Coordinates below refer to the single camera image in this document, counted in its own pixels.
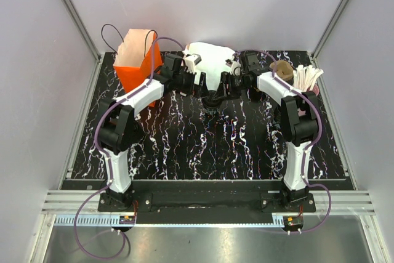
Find black printed paper cup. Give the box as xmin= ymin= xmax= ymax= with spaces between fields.
xmin=201 ymin=97 xmax=223 ymax=116

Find white folded towel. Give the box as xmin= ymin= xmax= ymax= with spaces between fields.
xmin=183 ymin=42 xmax=235 ymax=91

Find pink cup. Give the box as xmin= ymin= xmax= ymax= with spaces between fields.
xmin=300 ymin=85 xmax=319 ymax=114

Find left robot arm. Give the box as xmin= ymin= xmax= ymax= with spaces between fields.
xmin=94 ymin=54 xmax=207 ymax=211

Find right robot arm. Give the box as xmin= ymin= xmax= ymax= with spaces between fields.
xmin=218 ymin=52 xmax=322 ymax=212

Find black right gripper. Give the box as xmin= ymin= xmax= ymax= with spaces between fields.
xmin=212 ymin=72 xmax=251 ymax=102

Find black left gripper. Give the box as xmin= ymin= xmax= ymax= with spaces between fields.
xmin=173 ymin=67 xmax=209 ymax=99

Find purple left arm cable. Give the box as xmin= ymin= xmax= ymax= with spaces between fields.
xmin=73 ymin=36 xmax=185 ymax=261

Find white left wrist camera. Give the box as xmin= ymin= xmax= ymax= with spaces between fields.
xmin=183 ymin=54 xmax=202 ymax=74

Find white wooden stir sticks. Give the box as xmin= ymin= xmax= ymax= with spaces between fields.
xmin=293 ymin=65 xmax=324 ymax=92

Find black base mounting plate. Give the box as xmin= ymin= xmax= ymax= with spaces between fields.
xmin=98 ymin=180 xmax=316 ymax=225

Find orange paper bag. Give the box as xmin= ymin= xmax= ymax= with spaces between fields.
xmin=113 ymin=29 xmax=163 ymax=93

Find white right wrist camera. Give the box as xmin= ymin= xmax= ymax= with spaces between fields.
xmin=226 ymin=59 xmax=242 ymax=76

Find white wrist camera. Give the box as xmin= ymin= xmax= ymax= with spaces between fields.
xmin=226 ymin=59 xmax=242 ymax=76
xmin=183 ymin=54 xmax=202 ymax=74

